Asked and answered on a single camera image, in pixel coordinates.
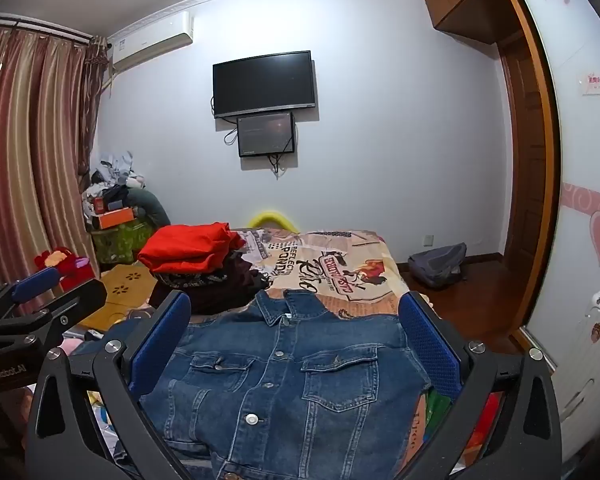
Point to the wooden overhead cabinet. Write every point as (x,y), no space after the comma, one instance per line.
(460,0)

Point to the dark maroon folded garment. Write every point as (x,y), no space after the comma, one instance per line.
(220,297)

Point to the black white patterned folded garment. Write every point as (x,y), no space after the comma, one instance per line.
(215,278)

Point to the pink wardrobe sticker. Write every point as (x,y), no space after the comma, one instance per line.
(592,85)

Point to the red plush toy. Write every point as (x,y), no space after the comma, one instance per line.
(67,265)

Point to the wooden door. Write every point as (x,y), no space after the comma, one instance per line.
(522,185)

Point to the grey backpack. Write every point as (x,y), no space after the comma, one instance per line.
(437,265)

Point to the orange box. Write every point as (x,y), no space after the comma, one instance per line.
(112,218)

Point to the grey green pillow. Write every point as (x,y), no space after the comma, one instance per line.
(152,207)

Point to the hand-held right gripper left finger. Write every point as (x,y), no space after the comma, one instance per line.
(162,340)

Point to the white wardrobe door pink hearts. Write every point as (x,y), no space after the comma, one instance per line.
(580,160)

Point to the red folded garment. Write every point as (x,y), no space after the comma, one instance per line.
(190,247)

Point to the striped brown curtain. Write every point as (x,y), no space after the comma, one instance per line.
(25,160)

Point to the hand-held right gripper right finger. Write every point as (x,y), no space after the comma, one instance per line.
(430,345)

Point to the white air conditioner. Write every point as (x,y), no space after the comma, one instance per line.
(150,40)

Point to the large black wall television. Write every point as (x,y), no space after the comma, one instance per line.
(262,82)

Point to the dark curtain rail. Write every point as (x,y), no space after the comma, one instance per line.
(40,29)

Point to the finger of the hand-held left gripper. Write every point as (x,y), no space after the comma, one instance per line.
(75,302)
(35,282)

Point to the brown cardboard with paw prints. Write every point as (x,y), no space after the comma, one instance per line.
(122,285)

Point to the pile of clutter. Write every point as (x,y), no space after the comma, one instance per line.
(112,180)

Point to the small black wall monitor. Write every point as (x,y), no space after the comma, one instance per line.
(265,134)

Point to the blue denim jacket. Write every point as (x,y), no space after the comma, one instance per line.
(280,385)

